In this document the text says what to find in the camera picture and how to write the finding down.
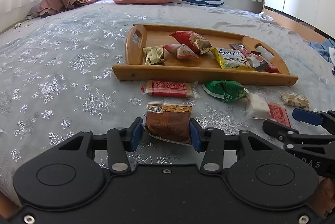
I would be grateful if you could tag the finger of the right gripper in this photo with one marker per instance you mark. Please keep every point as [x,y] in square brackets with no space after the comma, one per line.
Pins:
[319,118]

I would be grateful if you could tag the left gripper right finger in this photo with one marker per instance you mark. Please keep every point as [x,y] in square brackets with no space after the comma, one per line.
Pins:
[211,141]

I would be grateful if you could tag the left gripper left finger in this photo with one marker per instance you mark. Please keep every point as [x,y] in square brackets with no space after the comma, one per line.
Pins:
[121,140]

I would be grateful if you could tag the brown almond snack bag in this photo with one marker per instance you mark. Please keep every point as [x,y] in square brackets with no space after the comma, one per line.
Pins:
[169,122]

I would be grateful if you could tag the yellow white America snack bag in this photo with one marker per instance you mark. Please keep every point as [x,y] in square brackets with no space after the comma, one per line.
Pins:
[231,59]

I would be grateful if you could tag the long red coffee packet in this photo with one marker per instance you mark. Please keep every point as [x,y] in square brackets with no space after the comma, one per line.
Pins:
[257,62]

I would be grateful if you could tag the red nut snack bag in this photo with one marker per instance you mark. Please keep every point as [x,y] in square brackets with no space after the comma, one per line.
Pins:
[196,42]

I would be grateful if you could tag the person right hand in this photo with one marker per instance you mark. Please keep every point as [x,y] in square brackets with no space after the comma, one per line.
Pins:
[326,196]

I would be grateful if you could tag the green snack packet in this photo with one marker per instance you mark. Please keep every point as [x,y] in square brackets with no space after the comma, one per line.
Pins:
[225,91]

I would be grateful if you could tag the white red cracker pack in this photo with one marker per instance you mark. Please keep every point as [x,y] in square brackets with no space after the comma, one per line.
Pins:
[258,107]

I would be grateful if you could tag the red patterned cracker pack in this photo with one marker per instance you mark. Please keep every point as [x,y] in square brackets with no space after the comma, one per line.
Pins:
[170,89]

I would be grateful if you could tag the light blue cloth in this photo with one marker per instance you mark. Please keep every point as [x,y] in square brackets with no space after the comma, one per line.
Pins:
[323,48]

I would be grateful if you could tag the snowflake bed cover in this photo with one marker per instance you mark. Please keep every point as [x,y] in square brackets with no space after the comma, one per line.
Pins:
[57,78]

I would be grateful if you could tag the gold candy packet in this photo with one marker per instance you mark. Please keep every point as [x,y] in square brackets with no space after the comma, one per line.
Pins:
[154,55]

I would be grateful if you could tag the wooden serving tray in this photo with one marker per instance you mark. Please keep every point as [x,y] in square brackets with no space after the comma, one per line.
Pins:
[204,69]

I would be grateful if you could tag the pink triangular snack packet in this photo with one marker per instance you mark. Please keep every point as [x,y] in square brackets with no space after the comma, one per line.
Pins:
[180,51]

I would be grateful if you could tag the wooden bed frame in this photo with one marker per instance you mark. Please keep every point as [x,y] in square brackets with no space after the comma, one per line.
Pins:
[305,32]

